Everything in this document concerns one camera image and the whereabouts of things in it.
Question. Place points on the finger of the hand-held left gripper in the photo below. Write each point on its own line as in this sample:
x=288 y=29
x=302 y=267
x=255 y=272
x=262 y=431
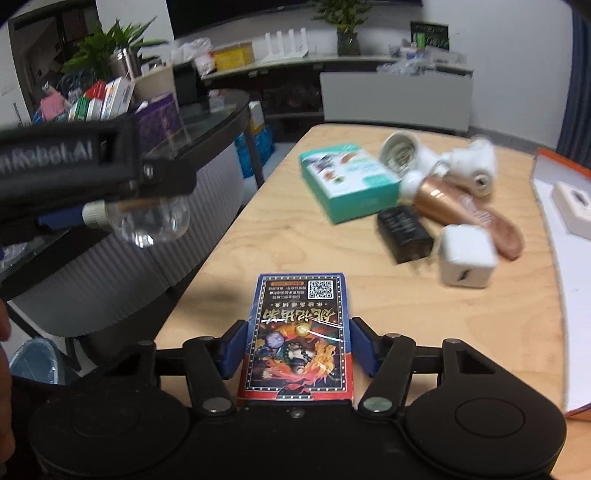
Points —
x=60 y=220
x=166 y=177

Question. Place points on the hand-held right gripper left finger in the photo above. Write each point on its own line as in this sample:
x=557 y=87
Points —
x=233 y=346

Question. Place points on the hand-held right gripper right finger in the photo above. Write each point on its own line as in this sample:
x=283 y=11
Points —
x=364 y=346

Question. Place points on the small clear glass bulb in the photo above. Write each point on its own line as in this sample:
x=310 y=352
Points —
x=152 y=224

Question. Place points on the blue playing card box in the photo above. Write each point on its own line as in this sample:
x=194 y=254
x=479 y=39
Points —
x=295 y=332

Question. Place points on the orange-edged white tray box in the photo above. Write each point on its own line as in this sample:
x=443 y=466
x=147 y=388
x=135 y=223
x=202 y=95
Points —
x=561 y=286

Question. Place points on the grey glass-top table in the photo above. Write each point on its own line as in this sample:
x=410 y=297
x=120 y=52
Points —
x=207 y=184

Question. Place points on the purple tissue box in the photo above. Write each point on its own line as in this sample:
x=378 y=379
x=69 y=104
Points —
x=159 y=122

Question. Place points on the pile of medicine boxes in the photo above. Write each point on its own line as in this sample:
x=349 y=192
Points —
x=97 y=101

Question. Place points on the blue packages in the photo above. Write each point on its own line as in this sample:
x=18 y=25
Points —
x=256 y=154

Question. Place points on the black tablet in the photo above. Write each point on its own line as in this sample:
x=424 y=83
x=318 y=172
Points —
x=187 y=85

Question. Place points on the white and yellow carton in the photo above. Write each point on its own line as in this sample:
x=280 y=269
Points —
x=257 y=115

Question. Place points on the black charger adapter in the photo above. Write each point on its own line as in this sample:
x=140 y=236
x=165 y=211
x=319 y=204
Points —
x=404 y=233

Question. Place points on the white plastic bag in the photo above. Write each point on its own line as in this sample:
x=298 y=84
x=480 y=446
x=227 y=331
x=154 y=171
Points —
x=196 y=55

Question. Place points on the large potted green plant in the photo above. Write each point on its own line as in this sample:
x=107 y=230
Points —
x=99 y=46

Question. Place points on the white charger cube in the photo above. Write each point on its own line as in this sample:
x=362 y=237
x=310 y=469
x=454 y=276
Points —
x=466 y=254

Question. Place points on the yellow box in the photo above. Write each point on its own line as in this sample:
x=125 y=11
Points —
x=233 y=56

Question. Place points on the trash bin with bag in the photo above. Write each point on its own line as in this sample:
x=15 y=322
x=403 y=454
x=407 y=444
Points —
x=39 y=362

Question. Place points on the teal cardboard box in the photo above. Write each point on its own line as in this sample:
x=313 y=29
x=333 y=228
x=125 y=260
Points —
x=351 y=184

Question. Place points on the copper cosmetic tube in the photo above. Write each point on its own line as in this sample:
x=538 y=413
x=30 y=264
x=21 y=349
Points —
x=461 y=207

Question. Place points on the white router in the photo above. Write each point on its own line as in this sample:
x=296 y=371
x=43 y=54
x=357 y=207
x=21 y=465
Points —
x=284 y=48

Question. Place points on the potted plant in glass vase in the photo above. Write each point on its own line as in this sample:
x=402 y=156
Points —
x=346 y=23

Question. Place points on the grey tv cabinet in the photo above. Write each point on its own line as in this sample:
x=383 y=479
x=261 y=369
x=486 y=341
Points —
x=392 y=97

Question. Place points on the white charger package box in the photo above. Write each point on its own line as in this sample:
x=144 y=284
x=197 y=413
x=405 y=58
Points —
x=575 y=210

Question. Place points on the clear plastic bags clutter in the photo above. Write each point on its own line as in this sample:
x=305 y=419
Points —
x=415 y=62

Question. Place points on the black and green box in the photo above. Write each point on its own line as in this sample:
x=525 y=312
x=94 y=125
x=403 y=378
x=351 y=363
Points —
x=429 y=36

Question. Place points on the dark blue curtain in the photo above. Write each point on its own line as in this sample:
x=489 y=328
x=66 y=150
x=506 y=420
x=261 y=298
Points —
x=577 y=83

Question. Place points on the wall shelf unit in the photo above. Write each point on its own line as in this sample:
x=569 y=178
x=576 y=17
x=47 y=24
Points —
x=51 y=41

